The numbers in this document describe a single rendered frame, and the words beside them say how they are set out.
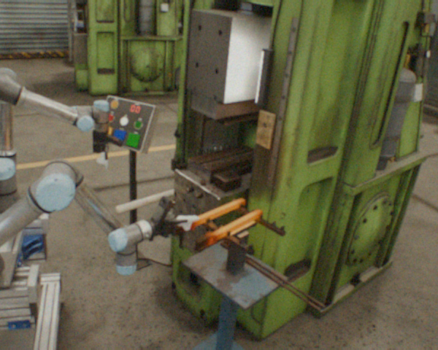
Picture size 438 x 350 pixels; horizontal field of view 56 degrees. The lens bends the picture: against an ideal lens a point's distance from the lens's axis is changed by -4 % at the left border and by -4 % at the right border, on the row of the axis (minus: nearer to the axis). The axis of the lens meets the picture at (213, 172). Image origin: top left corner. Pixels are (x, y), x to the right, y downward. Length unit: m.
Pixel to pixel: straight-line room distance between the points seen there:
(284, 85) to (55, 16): 8.20
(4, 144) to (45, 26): 7.65
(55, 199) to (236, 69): 1.05
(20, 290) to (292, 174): 1.27
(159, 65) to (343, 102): 5.02
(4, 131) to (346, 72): 1.68
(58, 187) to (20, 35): 8.46
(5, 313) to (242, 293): 0.98
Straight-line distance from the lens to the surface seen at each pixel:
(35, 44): 9.82
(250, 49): 2.06
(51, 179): 1.40
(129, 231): 1.55
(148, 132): 2.47
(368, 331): 2.93
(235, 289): 1.88
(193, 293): 2.66
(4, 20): 9.71
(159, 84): 7.05
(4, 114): 2.19
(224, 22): 1.99
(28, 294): 1.85
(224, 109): 2.10
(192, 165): 2.31
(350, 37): 2.16
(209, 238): 1.67
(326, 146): 2.26
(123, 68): 6.83
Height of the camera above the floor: 1.94
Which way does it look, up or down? 26 degrees down
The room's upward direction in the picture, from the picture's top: 5 degrees clockwise
